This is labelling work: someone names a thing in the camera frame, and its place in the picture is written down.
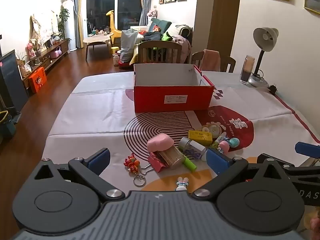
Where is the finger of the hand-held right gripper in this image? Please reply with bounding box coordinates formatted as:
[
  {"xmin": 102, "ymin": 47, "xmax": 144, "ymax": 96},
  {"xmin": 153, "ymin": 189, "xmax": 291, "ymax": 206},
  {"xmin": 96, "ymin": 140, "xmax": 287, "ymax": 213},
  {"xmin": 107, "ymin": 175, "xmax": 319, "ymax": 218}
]
[
  {"xmin": 257, "ymin": 153, "xmax": 296, "ymax": 170},
  {"xmin": 295, "ymin": 142, "xmax": 320, "ymax": 159}
]

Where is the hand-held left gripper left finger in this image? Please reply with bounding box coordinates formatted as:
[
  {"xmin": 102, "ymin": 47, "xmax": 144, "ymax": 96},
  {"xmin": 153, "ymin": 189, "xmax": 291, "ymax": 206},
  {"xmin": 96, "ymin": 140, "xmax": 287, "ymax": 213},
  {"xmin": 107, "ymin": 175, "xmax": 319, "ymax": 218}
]
[{"xmin": 32, "ymin": 147, "xmax": 125, "ymax": 202}]

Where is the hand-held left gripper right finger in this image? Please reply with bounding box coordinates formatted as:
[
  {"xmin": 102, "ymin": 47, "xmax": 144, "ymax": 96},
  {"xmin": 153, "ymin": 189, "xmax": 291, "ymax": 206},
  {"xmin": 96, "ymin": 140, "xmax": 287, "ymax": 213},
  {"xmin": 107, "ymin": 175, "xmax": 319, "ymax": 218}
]
[{"xmin": 191, "ymin": 147, "xmax": 290, "ymax": 202}]

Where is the green highlighter tube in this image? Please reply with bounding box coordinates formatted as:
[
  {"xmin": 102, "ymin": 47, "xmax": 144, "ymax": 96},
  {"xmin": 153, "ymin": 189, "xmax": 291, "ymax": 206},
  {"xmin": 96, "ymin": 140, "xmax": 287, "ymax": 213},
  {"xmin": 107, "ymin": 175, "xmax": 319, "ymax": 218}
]
[{"xmin": 184, "ymin": 159, "xmax": 198, "ymax": 172}]

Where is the silver-capped jar of purple beads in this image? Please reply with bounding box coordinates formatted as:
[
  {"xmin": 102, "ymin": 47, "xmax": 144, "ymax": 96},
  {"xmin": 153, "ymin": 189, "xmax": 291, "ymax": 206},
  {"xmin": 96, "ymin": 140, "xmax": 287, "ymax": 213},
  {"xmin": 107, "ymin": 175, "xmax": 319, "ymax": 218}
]
[{"xmin": 178, "ymin": 137, "xmax": 207, "ymax": 160}]

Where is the yellow carton box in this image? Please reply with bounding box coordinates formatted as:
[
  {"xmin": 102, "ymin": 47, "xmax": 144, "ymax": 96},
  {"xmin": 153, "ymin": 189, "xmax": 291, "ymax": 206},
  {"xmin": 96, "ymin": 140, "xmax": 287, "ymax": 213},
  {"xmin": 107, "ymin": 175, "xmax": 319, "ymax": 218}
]
[{"xmin": 187, "ymin": 130, "xmax": 213, "ymax": 146}]

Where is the clear yellow correction tape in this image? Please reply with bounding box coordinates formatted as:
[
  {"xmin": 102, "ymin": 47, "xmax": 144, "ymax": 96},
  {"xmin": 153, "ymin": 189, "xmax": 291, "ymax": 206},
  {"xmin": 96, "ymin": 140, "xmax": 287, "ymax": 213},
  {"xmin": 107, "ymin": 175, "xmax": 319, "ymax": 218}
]
[{"xmin": 201, "ymin": 122, "xmax": 222, "ymax": 138}]

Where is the orange crab keychain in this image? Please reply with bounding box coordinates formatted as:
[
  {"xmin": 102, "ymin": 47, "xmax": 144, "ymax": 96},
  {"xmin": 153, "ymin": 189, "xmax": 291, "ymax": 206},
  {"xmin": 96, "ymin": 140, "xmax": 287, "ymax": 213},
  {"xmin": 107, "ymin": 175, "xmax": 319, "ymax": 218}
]
[{"xmin": 123, "ymin": 155, "xmax": 140, "ymax": 173}]

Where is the pink binder clip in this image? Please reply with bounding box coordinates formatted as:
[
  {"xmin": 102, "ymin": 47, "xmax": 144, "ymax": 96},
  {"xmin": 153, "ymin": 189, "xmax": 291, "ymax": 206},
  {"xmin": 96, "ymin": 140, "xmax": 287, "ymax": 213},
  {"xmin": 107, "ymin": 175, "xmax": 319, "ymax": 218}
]
[{"xmin": 139, "ymin": 152, "xmax": 168, "ymax": 176}]

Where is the red cardboard box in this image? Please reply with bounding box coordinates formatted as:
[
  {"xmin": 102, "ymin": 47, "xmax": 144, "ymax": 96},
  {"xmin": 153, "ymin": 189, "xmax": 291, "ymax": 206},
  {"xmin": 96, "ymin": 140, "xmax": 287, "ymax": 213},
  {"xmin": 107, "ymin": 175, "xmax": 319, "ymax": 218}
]
[{"xmin": 133, "ymin": 64, "xmax": 215, "ymax": 113}]

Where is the green marker pen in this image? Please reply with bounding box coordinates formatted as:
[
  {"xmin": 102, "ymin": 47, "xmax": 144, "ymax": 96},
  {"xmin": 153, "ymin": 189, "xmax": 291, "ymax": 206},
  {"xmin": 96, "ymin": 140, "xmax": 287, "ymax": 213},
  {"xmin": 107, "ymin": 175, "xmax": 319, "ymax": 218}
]
[{"xmin": 211, "ymin": 134, "xmax": 227, "ymax": 148}]

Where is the white bunny figurine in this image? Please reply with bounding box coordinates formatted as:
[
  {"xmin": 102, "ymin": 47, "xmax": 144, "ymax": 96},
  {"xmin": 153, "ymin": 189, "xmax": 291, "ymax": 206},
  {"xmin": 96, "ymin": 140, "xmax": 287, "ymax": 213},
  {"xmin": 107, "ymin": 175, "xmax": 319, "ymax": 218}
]
[{"xmin": 176, "ymin": 177, "xmax": 189, "ymax": 192}]

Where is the brown glitter jar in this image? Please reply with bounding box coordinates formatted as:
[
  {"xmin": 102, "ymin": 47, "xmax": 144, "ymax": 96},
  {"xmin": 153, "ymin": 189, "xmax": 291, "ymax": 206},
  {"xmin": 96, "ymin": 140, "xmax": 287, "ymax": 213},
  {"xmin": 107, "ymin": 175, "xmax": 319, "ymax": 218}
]
[{"xmin": 160, "ymin": 146, "xmax": 185, "ymax": 169}]

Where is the glass toothpick jar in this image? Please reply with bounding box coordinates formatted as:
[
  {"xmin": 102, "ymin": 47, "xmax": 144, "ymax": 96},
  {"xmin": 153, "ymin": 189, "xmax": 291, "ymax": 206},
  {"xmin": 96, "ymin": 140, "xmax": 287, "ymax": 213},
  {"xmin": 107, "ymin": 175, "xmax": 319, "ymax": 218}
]
[{"xmin": 240, "ymin": 55, "xmax": 255, "ymax": 84}]

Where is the wooden chair with solid back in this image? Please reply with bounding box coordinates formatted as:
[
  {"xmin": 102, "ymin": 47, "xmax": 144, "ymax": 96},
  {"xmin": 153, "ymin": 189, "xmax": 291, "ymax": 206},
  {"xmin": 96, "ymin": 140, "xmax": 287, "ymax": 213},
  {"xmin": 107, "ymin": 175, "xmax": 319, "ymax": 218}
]
[{"xmin": 191, "ymin": 51, "xmax": 237, "ymax": 73}]

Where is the teal bin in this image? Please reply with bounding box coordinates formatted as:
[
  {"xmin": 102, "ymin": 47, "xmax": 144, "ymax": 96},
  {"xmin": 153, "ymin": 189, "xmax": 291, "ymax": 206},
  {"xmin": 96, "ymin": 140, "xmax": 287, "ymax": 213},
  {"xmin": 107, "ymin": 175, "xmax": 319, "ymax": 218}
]
[{"xmin": 0, "ymin": 111, "xmax": 16, "ymax": 136}]

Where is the pink towel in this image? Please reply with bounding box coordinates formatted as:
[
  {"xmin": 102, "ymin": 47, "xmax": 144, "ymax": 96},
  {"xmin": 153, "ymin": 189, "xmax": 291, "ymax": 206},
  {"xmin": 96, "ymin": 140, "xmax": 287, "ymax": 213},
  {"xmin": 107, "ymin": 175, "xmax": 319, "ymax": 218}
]
[{"xmin": 200, "ymin": 49, "xmax": 221, "ymax": 72}]

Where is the orange cardboard box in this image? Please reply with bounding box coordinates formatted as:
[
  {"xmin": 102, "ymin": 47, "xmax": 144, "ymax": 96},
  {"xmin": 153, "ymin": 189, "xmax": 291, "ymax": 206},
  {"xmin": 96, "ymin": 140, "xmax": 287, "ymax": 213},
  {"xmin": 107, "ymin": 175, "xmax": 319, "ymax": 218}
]
[{"xmin": 28, "ymin": 67, "xmax": 47, "ymax": 93}]

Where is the pink watering can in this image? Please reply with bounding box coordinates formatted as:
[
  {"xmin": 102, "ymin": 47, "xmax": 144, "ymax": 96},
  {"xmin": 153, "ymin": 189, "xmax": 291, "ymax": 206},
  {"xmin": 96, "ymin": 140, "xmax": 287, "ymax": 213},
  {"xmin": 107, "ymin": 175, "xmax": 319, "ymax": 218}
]
[{"xmin": 50, "ymin": 46, "xmax": 62, "ymax": 59}]

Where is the pinkish clothes pile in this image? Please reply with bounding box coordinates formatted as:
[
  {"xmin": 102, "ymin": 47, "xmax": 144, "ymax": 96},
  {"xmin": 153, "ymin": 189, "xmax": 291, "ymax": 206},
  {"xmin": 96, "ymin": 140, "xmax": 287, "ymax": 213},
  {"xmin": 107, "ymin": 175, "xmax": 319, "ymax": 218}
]
[{"xmin": 172, "ymin": 35, "xmax": 192, "ymax": 63}]

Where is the wooden TV cabinet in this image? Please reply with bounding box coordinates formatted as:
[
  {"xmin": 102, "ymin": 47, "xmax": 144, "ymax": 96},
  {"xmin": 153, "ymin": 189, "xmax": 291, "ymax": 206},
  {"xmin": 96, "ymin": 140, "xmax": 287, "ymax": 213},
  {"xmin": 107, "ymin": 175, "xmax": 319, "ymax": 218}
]
[{"xmin": 17, "ymin": 39, "xmax": 69, "ymax": 88}]

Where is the black screen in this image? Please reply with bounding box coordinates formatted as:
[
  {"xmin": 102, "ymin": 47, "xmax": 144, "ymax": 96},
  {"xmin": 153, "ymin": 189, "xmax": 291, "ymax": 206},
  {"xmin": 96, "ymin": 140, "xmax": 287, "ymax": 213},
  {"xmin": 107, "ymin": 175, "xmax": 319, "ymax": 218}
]
[{"xmin": 0, "ymin": 50, "xmax": 29, "ymax": 113}]

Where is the wooden coffee table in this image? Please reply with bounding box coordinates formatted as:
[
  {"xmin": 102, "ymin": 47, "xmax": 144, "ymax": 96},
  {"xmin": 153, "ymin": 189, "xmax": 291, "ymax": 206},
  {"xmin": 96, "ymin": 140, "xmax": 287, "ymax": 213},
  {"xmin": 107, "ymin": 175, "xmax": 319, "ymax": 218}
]
[{"xmin": 83, "ymin": 34, "xmax": 113, "ymax": 60}]

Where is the grey plastic bag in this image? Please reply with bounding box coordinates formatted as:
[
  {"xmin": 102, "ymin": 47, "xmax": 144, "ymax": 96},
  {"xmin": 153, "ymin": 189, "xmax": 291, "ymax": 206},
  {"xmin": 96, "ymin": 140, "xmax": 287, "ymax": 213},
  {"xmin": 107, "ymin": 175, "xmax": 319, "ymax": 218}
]
[{"xmin": 121, "ymin": 29, "xmax": 139, "ymax": 63}]

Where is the grey desk lamp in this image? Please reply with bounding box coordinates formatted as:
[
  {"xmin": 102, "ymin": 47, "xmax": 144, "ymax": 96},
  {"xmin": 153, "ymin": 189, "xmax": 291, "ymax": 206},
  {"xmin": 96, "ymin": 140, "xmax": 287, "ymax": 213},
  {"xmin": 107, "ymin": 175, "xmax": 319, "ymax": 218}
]
[{"xmin": 250, "ymin": 27, "xmax": 279, "ymax": 88}]

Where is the wooden slatted chair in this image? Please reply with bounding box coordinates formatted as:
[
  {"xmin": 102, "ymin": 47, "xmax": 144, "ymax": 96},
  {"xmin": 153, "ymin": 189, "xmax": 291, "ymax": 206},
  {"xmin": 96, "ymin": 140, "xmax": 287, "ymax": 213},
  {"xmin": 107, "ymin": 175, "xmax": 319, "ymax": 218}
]
[{"xmin": 138, "ymin": 41, "xmax": 182, "ymax": 64}]

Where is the dark clothes pile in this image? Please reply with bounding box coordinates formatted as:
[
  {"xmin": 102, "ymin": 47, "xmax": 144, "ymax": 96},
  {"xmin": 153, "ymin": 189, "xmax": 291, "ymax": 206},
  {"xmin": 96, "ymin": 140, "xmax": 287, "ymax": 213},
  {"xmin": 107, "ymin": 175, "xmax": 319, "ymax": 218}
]
[{"xmin": 144, "ymin": 31, "xmax": 162, "ymax": 42}]

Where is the white standing air conditioner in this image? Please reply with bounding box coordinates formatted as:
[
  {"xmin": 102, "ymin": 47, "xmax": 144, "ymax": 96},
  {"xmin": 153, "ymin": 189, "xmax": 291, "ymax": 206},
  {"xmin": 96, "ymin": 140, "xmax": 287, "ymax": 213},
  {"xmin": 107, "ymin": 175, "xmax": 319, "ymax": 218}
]
[{"xmin": 62, "ymin": 0, "xmax": 78, "ymax": 50}]

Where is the yellow giraffe toy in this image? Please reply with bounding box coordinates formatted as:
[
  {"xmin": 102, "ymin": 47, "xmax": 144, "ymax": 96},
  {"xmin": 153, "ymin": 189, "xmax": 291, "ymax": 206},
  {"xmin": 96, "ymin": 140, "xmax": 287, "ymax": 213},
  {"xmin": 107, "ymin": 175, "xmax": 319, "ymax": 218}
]
[{"xmin": 106, "ymin": 10, "xmax": 123, "ymax": 44}]

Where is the white patterned cloth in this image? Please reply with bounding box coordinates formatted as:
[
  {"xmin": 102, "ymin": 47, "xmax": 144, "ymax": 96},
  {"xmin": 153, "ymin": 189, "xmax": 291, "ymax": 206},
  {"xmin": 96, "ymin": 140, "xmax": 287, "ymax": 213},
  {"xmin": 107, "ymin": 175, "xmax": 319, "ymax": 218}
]
[{"xmin": 31, "ymin": 12, "xmax": 59, "ymax": 45}]

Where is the grey-blue curtain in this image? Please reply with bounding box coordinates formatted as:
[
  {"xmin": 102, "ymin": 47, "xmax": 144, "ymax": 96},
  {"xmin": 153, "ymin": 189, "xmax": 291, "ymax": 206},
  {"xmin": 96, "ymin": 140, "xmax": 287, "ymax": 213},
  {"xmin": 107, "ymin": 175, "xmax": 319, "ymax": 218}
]
[
  {"xmin": 70, "ymin": 0, "xmax": 84, "ymax": 49},
  {"xmin": 140, "ymin": 0, "xmax": 150, "ymax": 27}
]

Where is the green potted plant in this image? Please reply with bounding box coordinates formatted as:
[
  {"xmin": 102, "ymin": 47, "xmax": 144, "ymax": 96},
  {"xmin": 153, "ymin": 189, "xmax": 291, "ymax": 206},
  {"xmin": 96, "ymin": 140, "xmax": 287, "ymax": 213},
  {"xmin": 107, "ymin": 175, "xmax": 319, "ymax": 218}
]
[{"xmin": 58, "ymin": 7, "xmax": 70, "ymax": 40}]

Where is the metal key ring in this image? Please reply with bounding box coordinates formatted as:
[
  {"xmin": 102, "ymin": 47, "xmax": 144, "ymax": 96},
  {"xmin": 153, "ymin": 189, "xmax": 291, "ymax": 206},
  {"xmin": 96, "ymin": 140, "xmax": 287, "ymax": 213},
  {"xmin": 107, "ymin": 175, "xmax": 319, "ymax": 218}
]
[{"xmin": 133, "ymin": 175, "xmax": 147, "ymax": 187}]

